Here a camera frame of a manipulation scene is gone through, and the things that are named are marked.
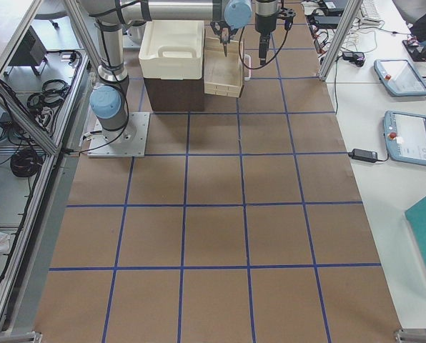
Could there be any lower teach pendant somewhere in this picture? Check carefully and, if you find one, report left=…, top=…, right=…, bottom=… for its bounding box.
left=382, top=111, right=426, bottom=166

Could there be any black power adapter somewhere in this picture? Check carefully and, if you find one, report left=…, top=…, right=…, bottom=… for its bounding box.
left=348, top=149, right=378, bottom=163

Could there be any upper teach pendant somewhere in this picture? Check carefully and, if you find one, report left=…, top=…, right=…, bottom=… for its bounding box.
left=374, top=59, right=426, bottom=97

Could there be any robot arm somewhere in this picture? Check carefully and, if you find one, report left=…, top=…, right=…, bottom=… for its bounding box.
left=81, top=1, right=253, bottom=147
left=254, top=0, right=279, bottom=66

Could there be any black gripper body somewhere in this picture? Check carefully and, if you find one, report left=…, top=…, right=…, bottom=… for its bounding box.
left=209, top=20, right=238, bottom=36
left=259, top=33, right=271, bottom=59

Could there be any white plastic tray top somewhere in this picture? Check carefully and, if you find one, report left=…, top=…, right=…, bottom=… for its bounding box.
left=139, top=20, right=204, bottom=80

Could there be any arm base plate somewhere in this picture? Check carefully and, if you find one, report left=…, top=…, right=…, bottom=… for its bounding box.
left=86, top=112, right=151, bottom=158

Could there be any brown wooden cabinet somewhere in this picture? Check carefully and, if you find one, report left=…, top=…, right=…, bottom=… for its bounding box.
left=144, top=78, right=204, bottom=112

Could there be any teach pendant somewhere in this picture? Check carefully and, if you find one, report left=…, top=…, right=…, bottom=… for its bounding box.
left=374, top=59, right=426, bottom=97
left=382, top=111, right=426, bottom=166

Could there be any aluminium frame post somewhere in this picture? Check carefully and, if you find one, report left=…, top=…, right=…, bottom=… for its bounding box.
left=318, top=0, right=362, bottom=81

